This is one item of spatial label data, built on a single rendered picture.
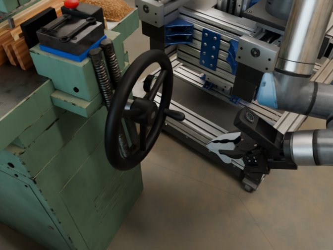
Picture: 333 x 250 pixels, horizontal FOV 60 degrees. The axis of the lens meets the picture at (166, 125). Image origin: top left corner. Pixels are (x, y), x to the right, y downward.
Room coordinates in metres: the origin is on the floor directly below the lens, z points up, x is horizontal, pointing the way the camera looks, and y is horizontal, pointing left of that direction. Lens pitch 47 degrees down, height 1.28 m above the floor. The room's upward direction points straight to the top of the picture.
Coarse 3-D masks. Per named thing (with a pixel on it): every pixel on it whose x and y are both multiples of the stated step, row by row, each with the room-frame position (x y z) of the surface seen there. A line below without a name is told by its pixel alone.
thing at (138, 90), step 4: (136, 84) 0.82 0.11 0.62; (140, 84) 0.82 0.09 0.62; (136, 88) 0.80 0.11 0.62; (140, 88) 0.80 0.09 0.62; (136, 92) 0.77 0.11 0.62; (140, 92) 0.77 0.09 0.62; (144, 92) 0.77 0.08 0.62; (136, 96) 0.75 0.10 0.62; (140, 96) 0.75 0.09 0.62; (144, 96) 0.75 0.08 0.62
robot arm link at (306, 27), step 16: (304, 0) 0.54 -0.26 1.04; (320, 0) 0.53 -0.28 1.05; (304, 16) 0.52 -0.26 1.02; (320, 16) 0.52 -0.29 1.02; (288, 32) 0.53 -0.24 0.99; (304, 32) 0.51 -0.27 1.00; (320, 32) 0.51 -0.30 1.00; (288, 48) 0.51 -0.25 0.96; (304, 48) 0.49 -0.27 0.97; (288, 64) 0.49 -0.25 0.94; (304, 64) 0.48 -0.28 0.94; (272, 80) 0.48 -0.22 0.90; (288, 80) 0.47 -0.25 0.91; (304, 80) 0.47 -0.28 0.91; (272, 96) 0.46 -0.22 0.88; (288, 96) 0.45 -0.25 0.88; (304, 96) 0.45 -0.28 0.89; (304, 112) 0.44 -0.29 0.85
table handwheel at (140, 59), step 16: (144, 64) 0.47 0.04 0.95; (160, 64) 0.56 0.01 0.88; (128, 80) 0.43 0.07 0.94; (160, 80) 0.55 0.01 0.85; (128, 96) 0.41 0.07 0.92; (112, 112) 0.38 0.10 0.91; (128, 112) 0.42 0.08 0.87; (144, 112) 0.46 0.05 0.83; (160, 112) 0.56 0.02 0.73; (112, 128) 0.37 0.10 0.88; (144, 128) 0.47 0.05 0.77; (160, 128) 0.53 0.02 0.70; (112, 144) 0.36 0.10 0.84; (144, 144) 0.46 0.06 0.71; (112, 160) 0.35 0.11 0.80; (128, 160) 0.40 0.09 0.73
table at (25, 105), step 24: (120, 24) 0.74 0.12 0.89; (0, 72) 0.51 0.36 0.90; (24, 72) 0.51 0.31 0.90; (0, 96) 0.43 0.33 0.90; (24, 96) 0.43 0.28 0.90; (48, 96) 0.47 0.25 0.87; (72, 96) 0.47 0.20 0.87; (96, 96) 0.47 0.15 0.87; (0, 120) 0.37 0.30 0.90; (24, 120) 0.40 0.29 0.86; (0, 144) 0.35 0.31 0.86
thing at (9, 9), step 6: (0, 0) 0.58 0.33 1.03; (6, 0) 0.59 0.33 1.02; (12, 0) 0.60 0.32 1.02; (18, 0) 0.61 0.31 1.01; (24, 0) 0.62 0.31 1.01; (30, 0) 0.64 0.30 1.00; (0, 6) 0.58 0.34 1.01; (6, 6) 0.58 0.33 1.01; (12, 6) 0.59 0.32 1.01; (18, 6) 0.61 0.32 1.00; (6, 12) 0.58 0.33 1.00
